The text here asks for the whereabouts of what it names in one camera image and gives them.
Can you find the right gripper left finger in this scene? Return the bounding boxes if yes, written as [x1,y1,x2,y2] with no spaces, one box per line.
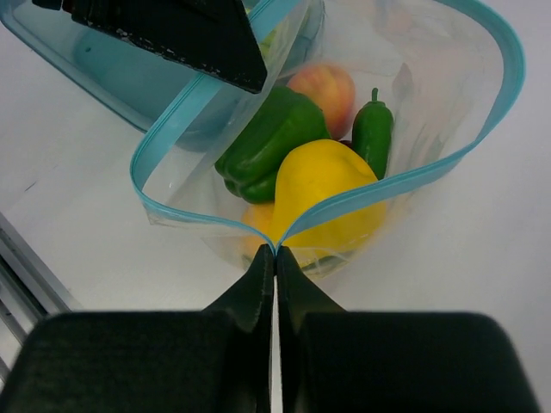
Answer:
[1,245,275,412]

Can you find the green chili pepper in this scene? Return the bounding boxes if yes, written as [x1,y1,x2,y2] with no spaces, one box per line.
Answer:
[352,88,394,180]

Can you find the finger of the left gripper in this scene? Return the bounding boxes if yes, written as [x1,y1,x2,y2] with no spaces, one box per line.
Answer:
[33,0,267,94]

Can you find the green bell pepper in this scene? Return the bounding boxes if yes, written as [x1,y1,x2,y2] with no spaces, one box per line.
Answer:
[214,86,331,204]

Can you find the pink peach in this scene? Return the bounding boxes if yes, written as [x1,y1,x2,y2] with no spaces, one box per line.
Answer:
[287,63,356,140]

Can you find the teal plastic tray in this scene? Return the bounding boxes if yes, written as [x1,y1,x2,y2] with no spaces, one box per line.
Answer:
[1,1,325,151]

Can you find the clear zip top bag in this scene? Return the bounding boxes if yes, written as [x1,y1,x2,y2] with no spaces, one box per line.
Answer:
[130,1,524,278]

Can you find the orange fruit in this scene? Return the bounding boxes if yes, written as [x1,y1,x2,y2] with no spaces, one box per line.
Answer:
[241,202,274,259]

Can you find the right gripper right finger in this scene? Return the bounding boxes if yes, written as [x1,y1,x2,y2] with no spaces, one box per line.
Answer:
[276,248,540,412]

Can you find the aluminium mounting rail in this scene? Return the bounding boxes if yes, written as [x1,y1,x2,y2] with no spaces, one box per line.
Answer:
[1,217,83,382]

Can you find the yellow pear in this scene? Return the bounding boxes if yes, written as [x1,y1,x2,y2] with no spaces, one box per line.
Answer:
[268,139,387,255]

